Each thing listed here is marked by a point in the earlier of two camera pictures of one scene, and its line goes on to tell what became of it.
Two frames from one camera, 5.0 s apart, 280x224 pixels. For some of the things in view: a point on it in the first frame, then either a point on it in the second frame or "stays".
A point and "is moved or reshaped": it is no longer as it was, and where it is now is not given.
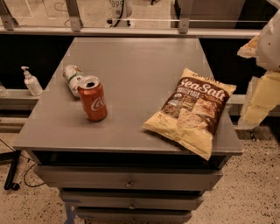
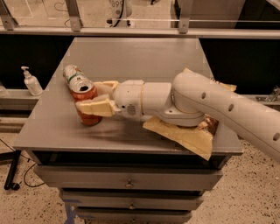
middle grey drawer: (129, 199) stays
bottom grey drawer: (133, 215) stays
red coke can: (92, 94) is moved or reshaped
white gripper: (269, 46) → (128, 97)
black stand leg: (13, 156) stays
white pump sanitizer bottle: (31, 82) stays
